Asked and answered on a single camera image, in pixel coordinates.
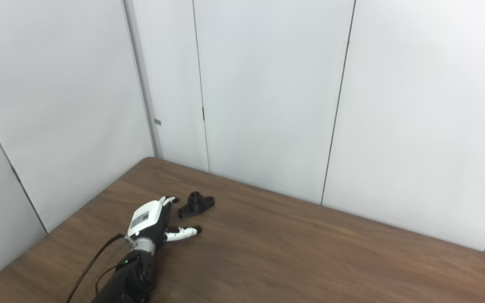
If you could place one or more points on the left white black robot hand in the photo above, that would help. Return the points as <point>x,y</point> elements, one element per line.
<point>143,219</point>

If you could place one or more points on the black flanged holder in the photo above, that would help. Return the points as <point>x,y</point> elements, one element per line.
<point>195,206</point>

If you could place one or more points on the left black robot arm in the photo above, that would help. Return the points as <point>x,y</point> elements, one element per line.
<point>135,277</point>

